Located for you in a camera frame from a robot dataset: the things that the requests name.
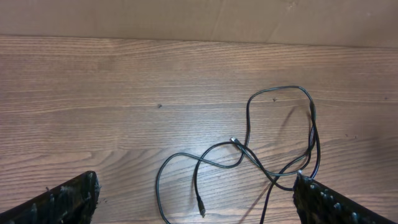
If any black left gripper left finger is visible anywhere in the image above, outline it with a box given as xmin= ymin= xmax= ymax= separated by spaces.
xmin=1 ymin=170 xmax=100 ymax=224

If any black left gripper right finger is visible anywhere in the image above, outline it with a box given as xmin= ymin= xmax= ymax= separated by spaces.
xmin=293 ymin=174 xmax=396 ymax=224

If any black usb cable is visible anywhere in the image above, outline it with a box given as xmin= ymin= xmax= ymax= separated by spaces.
xmin=155 ymin=85 xmax=322 ymax=224

